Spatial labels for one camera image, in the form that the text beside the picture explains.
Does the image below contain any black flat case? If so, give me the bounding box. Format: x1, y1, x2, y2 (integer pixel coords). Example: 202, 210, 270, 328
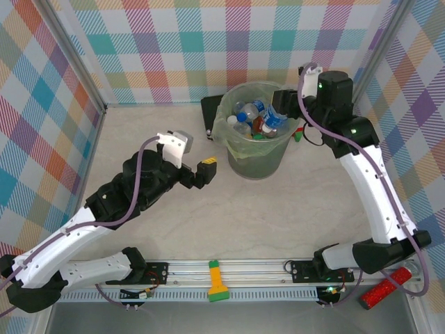
200, 95, 223, 142

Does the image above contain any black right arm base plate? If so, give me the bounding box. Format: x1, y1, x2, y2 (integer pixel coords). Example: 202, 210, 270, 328
290, 260, 355, 285

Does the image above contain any aluminium table end rail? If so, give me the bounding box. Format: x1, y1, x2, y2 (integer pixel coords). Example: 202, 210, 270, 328
104, 100, 350, 107

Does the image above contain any aluminium table side rail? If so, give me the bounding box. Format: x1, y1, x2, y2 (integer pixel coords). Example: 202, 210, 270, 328
69, 107, 107, 223

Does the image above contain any red glitter cylinder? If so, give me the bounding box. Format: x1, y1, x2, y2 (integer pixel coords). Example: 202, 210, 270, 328
359, 267, 413, 310

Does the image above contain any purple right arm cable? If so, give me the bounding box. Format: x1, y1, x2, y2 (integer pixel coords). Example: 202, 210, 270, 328
298, 63, 429, 309

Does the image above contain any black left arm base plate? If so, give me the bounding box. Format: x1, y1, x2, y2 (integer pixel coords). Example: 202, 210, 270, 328
118, 260, 170, 287

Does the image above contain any aluminium frame post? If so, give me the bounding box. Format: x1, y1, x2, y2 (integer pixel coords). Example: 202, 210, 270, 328
346, 0, 414, 109
41, 0, 107, 116

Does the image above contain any slotted grey cable duct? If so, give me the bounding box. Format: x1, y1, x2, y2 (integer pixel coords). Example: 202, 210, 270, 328
55, 289, 323, 303

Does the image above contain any aluminium mounting rail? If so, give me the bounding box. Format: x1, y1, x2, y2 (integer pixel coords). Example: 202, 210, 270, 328
36, 257, 423, 290

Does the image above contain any crushed blue-label bottle white cap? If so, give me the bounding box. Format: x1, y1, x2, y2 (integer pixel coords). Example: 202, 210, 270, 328
264, 103, 290, 132

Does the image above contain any grey metal panel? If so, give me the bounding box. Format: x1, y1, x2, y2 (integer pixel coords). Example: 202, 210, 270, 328
43, 301, 418, 334

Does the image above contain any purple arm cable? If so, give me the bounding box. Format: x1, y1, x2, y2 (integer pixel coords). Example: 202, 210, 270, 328
0, 135, 161, 310
298, 63, 429, 309

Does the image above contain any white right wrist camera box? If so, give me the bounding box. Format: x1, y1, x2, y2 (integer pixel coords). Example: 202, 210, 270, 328
298, 62, 325, 102

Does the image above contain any small wired connector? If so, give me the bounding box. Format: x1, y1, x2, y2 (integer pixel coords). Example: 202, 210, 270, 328
120, 285, 159, 311
316, 284, 348, 309

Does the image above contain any red label tea bottle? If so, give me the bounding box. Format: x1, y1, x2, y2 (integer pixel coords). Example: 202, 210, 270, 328
252, 116, 270, 135

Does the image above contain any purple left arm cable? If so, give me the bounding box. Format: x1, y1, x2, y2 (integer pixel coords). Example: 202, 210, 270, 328
0, 135, 161, 310

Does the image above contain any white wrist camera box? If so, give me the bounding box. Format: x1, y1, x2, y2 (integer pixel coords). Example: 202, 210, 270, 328
156, 129, 194, 170
298, 62, 325, 102

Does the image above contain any grey round waste bin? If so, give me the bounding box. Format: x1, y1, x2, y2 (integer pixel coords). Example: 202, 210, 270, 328
212, 80, 302, 180

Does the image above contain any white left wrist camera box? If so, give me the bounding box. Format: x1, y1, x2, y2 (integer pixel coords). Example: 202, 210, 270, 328
156, 129, 194, 170

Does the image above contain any green and yellow block stack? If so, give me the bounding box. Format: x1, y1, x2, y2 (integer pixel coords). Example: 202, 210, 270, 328
207, 259, 230, 303

